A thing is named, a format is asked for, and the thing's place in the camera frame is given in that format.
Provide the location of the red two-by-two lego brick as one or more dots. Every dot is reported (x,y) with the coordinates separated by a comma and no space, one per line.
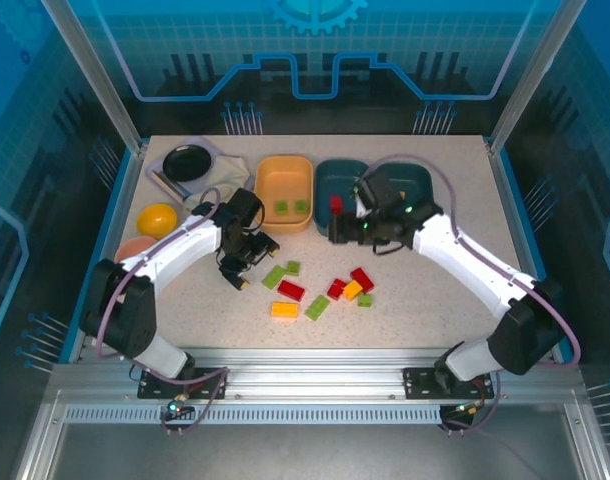
(336,288)
(336,204)

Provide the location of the green two-by-four lego brick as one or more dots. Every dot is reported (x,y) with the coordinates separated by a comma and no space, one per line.
(274,276)
(317,307)

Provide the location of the green two-by-two lego brick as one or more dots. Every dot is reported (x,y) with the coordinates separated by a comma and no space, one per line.
(283,207)
(365,300)
(301,205)
(293,268)

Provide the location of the red two-by-four lego brick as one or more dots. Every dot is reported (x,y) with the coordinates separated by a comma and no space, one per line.
(362,279)
(291,290)

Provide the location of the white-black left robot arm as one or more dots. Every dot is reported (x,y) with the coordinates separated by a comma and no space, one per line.
(185,245)

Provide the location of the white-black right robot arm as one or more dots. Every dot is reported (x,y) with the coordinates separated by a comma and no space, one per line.
(465,255)

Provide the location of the teal plastic container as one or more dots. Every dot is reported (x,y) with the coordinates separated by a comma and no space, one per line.
(415,177)
(330,180)

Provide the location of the orange two-by-two lego brick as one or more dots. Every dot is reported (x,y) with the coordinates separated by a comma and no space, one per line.
(353,289)

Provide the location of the orange two-by-four lego brick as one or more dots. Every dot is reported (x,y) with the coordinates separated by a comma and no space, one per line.
(284,310)

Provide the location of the yellow plastic container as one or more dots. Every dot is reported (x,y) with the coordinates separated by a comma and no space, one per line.
(285,180)

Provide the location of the beige cloth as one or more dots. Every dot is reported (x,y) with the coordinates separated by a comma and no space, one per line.
(230,170)

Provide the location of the yellow bowl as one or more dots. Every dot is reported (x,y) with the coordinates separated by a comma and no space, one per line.
(157,220)

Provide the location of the black round plate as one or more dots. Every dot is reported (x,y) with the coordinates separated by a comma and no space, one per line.
(187,162)

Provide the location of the pink cup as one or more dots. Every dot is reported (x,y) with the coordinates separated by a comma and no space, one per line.
(132,248)

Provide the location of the lavender tray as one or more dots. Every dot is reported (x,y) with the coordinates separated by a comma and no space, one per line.
(156,169)

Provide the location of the blue-edged aluminium side beam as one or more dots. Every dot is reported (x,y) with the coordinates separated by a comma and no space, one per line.
(121,215)
(516,215)

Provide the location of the small LED circuit board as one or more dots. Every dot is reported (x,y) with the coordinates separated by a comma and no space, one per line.
(176,409)
(465,409)

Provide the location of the aluminium front rail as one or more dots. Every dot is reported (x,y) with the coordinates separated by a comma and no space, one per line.
(310,372)

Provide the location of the aluminium frame post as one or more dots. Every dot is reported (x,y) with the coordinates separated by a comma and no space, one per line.
(100,75)
(530,75)

